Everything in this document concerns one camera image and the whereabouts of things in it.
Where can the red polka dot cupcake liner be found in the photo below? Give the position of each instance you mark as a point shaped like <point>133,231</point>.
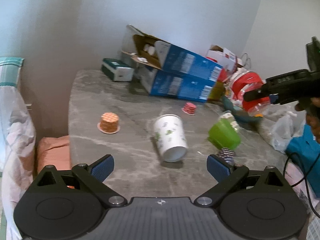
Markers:
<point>189,108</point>

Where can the right hand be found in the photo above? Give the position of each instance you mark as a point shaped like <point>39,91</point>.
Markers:
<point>312,121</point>

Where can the clear cup with patterned band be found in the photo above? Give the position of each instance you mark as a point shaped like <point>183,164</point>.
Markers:
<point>231,119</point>

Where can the lower blue cardboard box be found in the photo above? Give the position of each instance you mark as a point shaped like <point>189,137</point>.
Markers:
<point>160,83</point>

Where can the small green white box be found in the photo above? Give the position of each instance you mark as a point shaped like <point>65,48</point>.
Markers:
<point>116,70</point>

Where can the upper blue cardboard box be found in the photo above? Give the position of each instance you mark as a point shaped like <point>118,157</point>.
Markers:
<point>162,55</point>

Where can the navy polka dot cupcake liner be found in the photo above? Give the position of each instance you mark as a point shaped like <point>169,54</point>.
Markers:
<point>227,155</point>

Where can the teal glass bowl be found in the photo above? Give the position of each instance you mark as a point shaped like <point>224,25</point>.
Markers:
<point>239,114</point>

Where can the white floral paper cup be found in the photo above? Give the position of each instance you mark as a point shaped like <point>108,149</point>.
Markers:
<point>170,139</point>

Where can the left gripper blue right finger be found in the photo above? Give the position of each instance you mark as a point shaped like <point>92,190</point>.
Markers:
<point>218,168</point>

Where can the green plastic cup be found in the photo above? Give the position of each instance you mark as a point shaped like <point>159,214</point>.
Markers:
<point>223,135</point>

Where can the blue printed bag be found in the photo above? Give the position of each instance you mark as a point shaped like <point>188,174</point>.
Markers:
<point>308,150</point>

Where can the orange cushion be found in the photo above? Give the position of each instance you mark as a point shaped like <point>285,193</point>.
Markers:
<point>54,151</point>

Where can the white red open carton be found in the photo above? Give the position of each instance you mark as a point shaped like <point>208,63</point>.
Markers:
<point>224,57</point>

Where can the blue cardboard box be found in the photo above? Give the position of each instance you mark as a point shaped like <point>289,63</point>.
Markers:
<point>160,83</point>
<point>162,55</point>

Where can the plaid teal white pillow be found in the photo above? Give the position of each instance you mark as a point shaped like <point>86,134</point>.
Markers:
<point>18,137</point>

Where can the red banded clear plastic cup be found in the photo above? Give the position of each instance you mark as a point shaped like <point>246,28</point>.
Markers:
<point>242,87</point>

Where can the red yellow box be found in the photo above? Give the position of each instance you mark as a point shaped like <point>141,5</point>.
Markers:
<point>219,88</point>

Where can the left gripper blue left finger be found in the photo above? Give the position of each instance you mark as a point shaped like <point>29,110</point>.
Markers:
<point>102,168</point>

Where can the clear plastic bag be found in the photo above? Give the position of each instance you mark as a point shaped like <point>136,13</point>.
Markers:
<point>283,131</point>

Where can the orange polka dot cupcake liner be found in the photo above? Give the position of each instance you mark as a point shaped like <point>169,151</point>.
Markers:
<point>109,123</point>

